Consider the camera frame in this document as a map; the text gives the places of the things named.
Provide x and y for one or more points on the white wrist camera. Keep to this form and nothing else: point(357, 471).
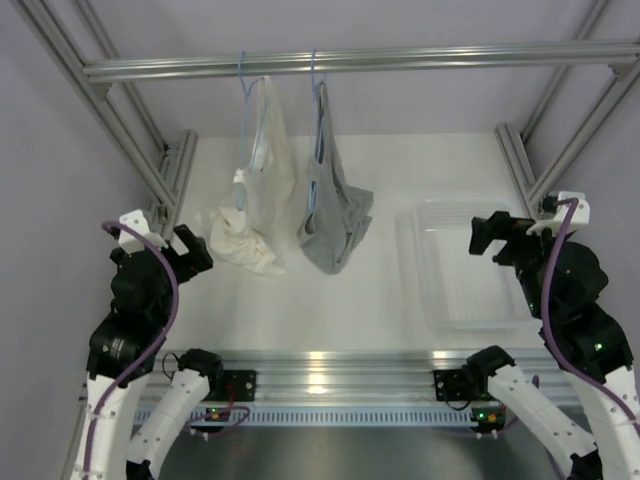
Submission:
point(138, 221)
point(554, 209)

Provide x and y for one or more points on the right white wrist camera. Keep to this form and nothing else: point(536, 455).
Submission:
point(554, 209)

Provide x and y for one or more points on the aluminium frame struts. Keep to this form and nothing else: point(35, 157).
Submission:
point(571, 110)
point(163, 166)

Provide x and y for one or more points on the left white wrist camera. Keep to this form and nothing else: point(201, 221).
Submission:
point(138, 221)

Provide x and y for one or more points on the white slotted cable duct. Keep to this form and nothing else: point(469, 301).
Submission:
point(260, 416)

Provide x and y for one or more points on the aluminium hanging rail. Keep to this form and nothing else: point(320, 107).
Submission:
point(587, 52)

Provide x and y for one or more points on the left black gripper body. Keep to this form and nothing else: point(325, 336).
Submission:
point(190, 263)

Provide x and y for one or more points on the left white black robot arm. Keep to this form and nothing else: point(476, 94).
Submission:
point(122, 353)

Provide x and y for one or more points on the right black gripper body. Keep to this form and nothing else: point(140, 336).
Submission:
point(521, 250)

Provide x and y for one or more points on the left aluminium frame struts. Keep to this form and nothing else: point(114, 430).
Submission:
point(163, 166)

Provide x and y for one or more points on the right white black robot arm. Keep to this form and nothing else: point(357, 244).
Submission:
point(561, 281)

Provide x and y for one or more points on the right aluminium frame struts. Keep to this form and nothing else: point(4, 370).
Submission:
point(571, 110)

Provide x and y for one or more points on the white tank top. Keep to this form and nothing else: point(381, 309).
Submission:
point(242, 230)

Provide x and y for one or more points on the blue wire hanger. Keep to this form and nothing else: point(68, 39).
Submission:
point(315, 87)
point(243, 130)

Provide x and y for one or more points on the grey tank top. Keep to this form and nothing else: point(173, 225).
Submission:
point(341, 219)

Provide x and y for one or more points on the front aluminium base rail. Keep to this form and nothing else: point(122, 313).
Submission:
point(356, 378)

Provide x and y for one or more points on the clear plastic basket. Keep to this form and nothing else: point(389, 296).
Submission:
point(443, 286)

